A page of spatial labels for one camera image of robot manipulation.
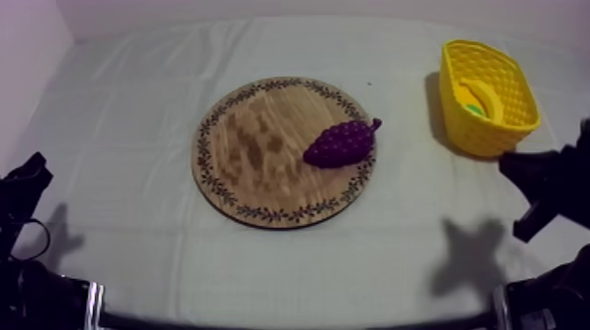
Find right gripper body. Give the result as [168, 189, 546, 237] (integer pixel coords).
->
[557, 117, 590, 230]

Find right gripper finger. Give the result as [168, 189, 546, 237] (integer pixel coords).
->
[498, 150, 562, 204]
[512, 198, 562, 244]

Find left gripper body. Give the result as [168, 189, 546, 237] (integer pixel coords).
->
[0, 152, 54, 226]

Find yellow plastic basket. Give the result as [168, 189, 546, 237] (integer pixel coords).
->
[438, 39, 543, 159]

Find purple toy grapes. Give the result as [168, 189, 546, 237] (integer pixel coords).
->
[302, 118, 383, 169]

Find round wooden board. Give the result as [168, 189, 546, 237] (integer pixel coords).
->
[191, 75, 378, 230]

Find yellow toy banana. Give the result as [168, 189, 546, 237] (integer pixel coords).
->
[453, 77, 505, 124]

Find silver metal bar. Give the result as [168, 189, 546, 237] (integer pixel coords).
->
[84, 280, 105, 330]

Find black cable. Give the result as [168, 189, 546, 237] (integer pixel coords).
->
[9, 218, 52, 262]

